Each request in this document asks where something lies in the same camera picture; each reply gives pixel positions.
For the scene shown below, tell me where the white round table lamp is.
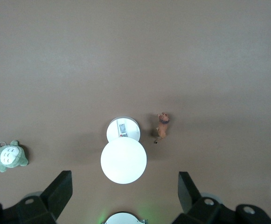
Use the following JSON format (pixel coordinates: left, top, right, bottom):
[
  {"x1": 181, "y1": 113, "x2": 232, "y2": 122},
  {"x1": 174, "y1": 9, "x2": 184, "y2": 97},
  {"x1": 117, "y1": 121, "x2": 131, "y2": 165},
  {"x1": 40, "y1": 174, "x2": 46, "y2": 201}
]
[{"x1": 100, "y1": 116, "x2": 148, "y2": 185}]

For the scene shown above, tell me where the green grey plush toy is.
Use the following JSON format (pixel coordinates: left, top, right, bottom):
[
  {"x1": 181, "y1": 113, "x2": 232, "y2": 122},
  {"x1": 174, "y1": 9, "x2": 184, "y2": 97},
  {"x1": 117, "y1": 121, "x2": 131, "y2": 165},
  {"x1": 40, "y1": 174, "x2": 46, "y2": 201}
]
[{"x1": 0, "y1": 140, "x2": 29, "y2": 173}]

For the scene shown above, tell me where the brown lion statue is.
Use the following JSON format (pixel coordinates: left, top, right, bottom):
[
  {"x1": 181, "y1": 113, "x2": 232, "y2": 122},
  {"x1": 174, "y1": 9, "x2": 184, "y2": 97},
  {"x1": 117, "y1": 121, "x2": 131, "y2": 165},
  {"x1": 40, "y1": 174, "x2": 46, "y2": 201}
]
[{"x1": 153, "y1": 112, "x2": 171, "y2": 145}]

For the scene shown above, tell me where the brown table cover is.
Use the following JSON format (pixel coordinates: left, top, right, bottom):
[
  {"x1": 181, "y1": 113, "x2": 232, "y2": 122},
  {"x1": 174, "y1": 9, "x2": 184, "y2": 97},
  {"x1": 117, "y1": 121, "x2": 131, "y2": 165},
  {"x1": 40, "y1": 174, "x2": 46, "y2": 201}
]
[{"x1": 0, "y1": 0, "x2": 271, "y2": 224}]

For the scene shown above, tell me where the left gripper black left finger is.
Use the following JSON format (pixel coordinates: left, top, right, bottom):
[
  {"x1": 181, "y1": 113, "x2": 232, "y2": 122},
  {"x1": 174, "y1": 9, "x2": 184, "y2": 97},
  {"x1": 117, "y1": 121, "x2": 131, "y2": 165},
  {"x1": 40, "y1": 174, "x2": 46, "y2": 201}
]
[{"x1": 0, "y1": 170, "x2": 73, "y2": 224}]

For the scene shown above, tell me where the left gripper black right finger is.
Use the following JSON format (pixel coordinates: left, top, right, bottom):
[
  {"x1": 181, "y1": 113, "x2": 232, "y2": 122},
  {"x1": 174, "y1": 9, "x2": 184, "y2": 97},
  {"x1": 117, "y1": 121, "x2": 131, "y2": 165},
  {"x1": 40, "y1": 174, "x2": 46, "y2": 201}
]
[{"x1": 172, "y1": 171, "x2": 271, "y2": 224}]

